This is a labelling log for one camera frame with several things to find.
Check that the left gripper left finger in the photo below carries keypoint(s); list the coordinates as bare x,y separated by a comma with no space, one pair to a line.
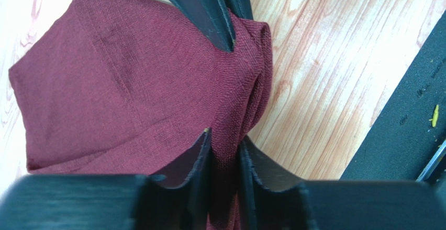
174,197

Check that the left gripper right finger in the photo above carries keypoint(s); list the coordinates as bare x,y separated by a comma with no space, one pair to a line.
270,197

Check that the dark red cloth napkin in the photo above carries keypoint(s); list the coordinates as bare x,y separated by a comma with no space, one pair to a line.
126,86

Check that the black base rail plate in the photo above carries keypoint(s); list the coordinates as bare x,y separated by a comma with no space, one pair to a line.
411,125

